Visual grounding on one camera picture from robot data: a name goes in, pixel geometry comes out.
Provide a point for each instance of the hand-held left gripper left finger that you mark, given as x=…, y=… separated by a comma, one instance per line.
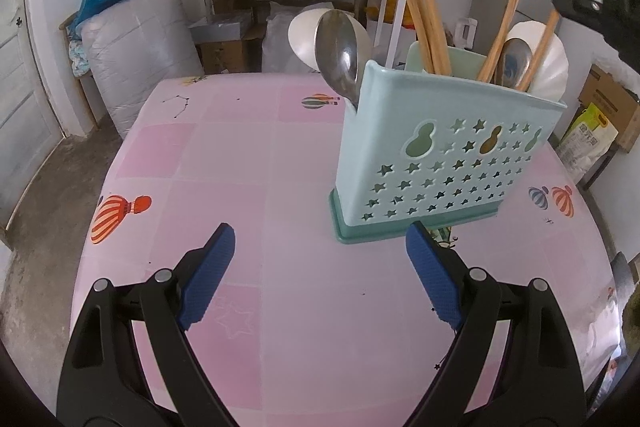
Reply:
x=210, y=277

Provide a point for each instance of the wooden chair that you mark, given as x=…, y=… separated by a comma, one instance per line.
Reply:
x=90, y=104

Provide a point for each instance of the white door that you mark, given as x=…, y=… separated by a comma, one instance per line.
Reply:
x=20, y=107

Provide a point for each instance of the large printed cardboard box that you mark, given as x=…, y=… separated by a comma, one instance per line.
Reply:
x=610, y=97

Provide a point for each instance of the open brown cardboard box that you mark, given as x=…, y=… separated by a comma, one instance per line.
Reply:
x=225, y=52

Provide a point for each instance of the green and white rice bag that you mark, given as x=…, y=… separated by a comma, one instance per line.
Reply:
x=585, y=142

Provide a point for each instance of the white sack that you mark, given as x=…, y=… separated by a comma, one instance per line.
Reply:
x=277, y=32

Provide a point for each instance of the yellow plastic bag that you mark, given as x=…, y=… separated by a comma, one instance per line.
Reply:
x=405, y=14

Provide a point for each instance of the metal spoon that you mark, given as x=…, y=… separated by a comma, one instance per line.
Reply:
x=515, y=62
x=337, y=52

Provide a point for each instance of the white plastic spoon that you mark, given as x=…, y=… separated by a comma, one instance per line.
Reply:
x=550, y=67
x=302, y=39

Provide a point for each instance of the pink printed tablecloth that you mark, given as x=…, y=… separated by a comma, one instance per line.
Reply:
x=275, y=187

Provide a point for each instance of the mint green utensil holder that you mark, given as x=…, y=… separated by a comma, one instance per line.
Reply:
x=450, y=187

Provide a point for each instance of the white foam piece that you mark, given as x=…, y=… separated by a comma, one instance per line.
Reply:
x=467, y=32

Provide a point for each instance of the plastic wrapped white bundle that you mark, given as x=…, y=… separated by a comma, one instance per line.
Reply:
x=140, y=57

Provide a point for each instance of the patterned blue cloth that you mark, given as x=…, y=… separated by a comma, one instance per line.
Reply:
x=79, y=59

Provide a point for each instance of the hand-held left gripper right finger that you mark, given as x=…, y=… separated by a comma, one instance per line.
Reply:
x=435, y=277

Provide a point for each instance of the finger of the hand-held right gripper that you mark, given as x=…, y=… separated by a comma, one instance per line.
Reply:
x=585, y=7

